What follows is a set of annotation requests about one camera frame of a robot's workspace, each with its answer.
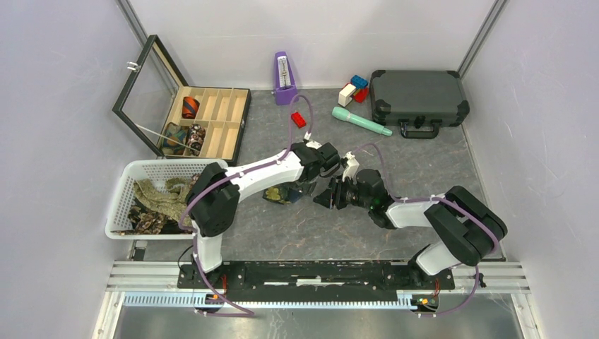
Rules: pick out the red toy block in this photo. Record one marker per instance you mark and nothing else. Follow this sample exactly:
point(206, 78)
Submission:
point(360, 95)

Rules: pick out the mint green flashlight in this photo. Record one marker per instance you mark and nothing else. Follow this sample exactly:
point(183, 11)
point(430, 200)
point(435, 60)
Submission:
point(343, 114)

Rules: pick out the orange navy rolled tie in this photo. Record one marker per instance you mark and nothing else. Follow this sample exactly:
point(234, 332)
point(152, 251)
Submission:
point(190, 107)

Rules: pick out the purple metronome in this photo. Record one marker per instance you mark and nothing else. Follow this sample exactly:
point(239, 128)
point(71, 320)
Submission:
point(284, 81)

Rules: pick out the navy yellow floral tie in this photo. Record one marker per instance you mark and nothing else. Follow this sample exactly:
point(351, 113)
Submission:
point(289, 192)

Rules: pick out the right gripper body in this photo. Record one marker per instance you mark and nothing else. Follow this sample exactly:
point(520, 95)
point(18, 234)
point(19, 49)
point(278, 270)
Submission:
point(347, 193)

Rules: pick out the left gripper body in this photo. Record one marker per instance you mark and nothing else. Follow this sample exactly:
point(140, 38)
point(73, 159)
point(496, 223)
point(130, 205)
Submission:
point(313, 180)

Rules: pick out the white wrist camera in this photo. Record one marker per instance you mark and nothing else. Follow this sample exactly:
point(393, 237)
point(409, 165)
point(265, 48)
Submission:
point(350, 166)
point(307, 139)

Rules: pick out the white toy block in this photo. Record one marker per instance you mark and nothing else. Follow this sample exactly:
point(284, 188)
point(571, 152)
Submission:
point(345, 96)

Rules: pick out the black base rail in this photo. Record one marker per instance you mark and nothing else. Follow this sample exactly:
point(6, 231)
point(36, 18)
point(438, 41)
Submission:
point(315, 281)

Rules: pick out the red toy brick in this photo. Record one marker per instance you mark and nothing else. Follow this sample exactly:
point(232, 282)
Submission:
point(298, 120)

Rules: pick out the olive green tie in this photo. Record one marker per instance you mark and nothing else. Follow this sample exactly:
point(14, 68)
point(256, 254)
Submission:
point(170, 202)

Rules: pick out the dark grey carrying case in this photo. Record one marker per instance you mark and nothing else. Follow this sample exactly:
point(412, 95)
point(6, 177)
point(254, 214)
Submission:
point(418, 102)

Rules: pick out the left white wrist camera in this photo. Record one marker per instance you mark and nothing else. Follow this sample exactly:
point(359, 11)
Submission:
point(307, 139)

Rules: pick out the teal patterned rolled tie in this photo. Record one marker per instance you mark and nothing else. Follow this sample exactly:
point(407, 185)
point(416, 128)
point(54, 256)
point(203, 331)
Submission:
point(174, 140)

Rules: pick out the wooden tie organizer box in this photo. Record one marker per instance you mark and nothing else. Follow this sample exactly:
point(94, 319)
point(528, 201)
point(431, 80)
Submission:
point(152, 97)

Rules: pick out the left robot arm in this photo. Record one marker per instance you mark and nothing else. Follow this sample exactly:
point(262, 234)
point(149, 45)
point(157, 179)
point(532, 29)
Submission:
point(213, 199)

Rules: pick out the white plastic basket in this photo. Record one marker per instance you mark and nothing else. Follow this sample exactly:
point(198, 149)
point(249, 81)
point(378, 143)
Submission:
point(158, 172)

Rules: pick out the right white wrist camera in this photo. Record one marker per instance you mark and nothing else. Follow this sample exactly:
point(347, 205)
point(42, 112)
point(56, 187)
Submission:
point(350, 166)

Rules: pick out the dark floral rolled tie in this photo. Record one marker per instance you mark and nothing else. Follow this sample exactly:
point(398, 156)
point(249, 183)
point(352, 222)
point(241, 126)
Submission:
point(195, 139)

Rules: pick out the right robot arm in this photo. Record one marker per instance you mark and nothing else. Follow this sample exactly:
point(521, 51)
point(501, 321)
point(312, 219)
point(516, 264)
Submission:
point(467, 229)

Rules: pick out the blue toy brick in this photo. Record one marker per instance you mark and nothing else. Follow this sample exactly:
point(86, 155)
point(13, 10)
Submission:
point(359, 82)

